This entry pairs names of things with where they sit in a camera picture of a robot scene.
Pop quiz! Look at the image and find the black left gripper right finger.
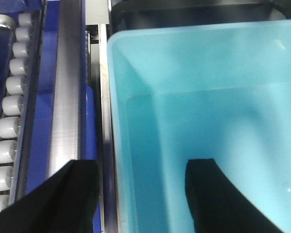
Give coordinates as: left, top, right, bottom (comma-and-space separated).
185, 159, 281, 233

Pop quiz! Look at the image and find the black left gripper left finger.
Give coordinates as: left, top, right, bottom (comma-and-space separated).
0, 160, 99, 233

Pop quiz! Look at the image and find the light blue plastic bin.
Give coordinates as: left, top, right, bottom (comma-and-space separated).
107, 20, 291, 233

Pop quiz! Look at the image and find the white roller track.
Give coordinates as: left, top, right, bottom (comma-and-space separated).
0, 12, 34, 212

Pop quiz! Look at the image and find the black plastic crate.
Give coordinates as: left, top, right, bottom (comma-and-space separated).
110, 0, 291, 34

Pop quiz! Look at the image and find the steel shelf divider rail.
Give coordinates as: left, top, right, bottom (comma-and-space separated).
47, 0, 84, 177

